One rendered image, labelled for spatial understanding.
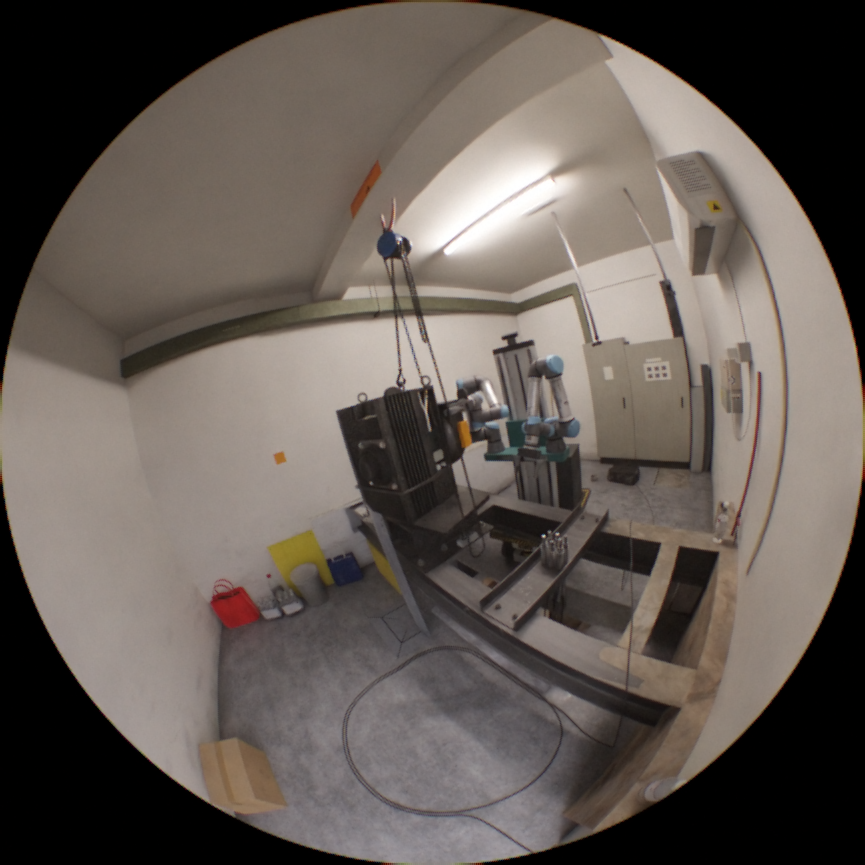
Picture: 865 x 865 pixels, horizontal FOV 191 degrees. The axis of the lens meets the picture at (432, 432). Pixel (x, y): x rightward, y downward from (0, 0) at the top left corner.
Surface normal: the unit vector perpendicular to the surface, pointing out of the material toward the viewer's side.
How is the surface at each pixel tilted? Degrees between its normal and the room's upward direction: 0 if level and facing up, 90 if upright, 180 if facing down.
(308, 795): 0
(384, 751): 0
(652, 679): 0
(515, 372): 90
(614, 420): 90
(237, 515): 90
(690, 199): 90
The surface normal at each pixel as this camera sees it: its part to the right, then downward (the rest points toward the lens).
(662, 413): -0.80, 0.29
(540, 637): -0.23, -0.96
